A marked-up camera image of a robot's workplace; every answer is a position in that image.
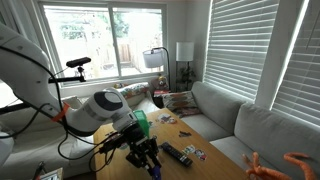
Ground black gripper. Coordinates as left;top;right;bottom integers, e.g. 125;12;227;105
123;123;162;174

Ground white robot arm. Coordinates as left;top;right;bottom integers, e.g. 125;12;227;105
0;25;161;175

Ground orange toy octopus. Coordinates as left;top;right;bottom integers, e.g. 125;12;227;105
242;152;317;180

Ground black remote control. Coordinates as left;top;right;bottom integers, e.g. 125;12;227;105
161;142;193;167

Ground wooden table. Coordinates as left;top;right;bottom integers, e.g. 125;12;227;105
96;109;247;180

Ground small picture cards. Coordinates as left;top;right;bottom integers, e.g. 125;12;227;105
182;145;207;161

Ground dark small card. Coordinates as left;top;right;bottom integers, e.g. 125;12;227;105
179;131;192;137

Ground green treasure chest box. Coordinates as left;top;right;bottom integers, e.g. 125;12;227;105
133;110;149;136

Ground patterned cushion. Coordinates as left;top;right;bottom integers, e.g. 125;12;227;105
163;91;201;118

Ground floral cushion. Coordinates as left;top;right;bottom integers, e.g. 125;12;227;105
114;82;149;99

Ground grey sectional sofa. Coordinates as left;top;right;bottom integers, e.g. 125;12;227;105
183;81;320;180

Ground house plant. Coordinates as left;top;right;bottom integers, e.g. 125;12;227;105
177;65;195;91

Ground arched lamp white shade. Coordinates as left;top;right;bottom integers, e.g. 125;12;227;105
143;47;170;90

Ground white couch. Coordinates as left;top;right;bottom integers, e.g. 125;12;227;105
0;92;159;180

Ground white lamp shade floor lamp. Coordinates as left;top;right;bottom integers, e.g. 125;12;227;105
175;41;195;92

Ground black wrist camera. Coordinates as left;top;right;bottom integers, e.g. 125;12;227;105
99;133;126;154

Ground black camera on tripod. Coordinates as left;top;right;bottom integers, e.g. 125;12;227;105
48;57;91;83

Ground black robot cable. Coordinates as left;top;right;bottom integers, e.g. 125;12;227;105
0;44;118;173

